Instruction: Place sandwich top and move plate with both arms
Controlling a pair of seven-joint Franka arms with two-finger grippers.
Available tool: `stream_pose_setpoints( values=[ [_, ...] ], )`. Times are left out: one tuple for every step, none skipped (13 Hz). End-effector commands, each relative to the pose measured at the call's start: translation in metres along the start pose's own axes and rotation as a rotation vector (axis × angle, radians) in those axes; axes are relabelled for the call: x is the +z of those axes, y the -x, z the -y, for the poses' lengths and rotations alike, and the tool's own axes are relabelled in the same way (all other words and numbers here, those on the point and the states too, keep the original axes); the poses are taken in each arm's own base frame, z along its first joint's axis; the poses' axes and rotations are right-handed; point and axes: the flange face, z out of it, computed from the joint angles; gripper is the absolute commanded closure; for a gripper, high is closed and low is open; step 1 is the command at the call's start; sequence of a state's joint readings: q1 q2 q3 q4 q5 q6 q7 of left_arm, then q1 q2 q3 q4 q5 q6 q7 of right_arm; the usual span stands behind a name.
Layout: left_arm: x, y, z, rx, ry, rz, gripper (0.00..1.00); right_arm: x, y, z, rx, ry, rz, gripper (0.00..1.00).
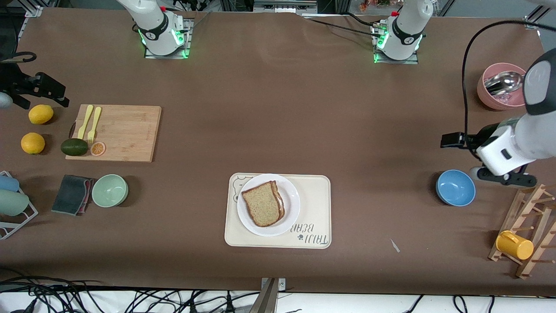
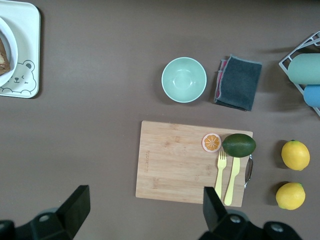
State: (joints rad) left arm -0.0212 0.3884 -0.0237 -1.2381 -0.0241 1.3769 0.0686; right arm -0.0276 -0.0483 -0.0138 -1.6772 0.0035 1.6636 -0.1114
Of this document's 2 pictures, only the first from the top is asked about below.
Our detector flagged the white round plate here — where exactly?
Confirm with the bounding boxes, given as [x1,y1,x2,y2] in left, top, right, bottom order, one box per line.
[237,174,301,237]

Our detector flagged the brown bread slice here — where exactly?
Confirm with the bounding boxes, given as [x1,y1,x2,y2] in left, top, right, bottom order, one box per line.
[242,181,281,227]

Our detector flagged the sandwich base bread slice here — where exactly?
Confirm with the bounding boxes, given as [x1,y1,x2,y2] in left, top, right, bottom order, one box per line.
[271,181,286,224]

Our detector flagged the yellow lemon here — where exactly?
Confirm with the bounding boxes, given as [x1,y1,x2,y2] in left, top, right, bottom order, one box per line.
[28,104,54,125]
[21,132,46,155]

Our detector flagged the yellow plastic knife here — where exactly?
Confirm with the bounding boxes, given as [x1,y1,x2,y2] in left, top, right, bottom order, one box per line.
[77,104,94,140]

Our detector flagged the yellow plastic fork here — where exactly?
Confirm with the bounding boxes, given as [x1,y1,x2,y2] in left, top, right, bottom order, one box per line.
[87,107,102,144]

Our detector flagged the blue bowl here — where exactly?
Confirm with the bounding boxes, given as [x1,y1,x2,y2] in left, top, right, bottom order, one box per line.
[436,169,477,207]

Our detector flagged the green avocado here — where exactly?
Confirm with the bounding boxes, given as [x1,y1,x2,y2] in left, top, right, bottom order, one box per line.
[60,138,89,157]

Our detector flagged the clear ice pieces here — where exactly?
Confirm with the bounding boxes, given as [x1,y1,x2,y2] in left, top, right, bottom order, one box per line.
[491,92,524,105]

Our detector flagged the pink bowl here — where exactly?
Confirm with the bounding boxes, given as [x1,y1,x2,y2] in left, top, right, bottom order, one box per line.
[477,63,528,110]

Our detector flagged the wooden cup rack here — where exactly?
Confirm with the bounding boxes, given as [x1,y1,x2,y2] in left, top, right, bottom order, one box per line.
[488,183,556,280]

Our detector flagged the metal scoop spoon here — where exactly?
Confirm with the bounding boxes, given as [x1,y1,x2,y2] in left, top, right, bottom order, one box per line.
[484,71,526,96]

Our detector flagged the bamboo cutting board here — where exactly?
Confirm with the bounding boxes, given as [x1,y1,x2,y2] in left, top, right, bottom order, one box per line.
[65,104,162,163]

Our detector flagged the folded grey cloth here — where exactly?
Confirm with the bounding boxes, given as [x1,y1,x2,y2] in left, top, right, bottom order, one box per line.
[51,174,95,216]

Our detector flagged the light blue cup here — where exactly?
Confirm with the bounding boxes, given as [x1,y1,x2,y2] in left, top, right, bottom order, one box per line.
[0,175,20,193]

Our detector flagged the yellow mug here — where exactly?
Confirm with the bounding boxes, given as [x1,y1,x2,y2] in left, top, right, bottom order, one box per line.
[496,230,534,260]

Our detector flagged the mint green bowl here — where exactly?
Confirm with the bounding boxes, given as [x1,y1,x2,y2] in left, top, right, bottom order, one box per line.
[91,174,129,208]

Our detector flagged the sage green cup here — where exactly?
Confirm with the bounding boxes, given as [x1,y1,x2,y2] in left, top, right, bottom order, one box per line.
[0,190,30,216]

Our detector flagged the cream bear print tray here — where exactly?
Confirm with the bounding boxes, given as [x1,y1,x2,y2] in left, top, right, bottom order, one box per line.
[224,173,332,249]

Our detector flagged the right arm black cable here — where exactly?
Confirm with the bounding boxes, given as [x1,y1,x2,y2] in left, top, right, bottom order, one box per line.
[0,51,38,64]

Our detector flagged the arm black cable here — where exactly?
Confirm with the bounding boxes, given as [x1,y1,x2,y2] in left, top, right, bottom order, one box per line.
[461,20,556,145]
[0,51,38,64]

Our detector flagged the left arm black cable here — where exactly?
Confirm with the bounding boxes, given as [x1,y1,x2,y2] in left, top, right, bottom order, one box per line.
[461,20,556,145]

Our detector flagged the aluminium frame post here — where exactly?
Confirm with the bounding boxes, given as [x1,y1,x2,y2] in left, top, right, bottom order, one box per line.
[523,0,556,30]
[13,0,44,18]

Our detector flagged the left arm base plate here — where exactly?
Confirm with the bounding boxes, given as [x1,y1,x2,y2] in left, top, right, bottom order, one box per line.
[373,22,420,65]

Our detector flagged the white wire rack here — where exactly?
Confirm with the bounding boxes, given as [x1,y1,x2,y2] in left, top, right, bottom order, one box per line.
[0,170,39,240]

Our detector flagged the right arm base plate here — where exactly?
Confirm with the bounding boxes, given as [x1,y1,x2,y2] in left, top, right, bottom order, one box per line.
[145,17,194,59]

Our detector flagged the black base power cable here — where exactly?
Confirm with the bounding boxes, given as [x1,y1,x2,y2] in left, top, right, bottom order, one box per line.
[302,13,385,37]

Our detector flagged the tangled black floor cables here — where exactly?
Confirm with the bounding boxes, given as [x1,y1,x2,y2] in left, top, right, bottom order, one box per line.
[0,267,261,313]

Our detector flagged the metal table edge bracket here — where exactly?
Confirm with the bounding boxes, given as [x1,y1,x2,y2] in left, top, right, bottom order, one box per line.
[260,277,287,313]

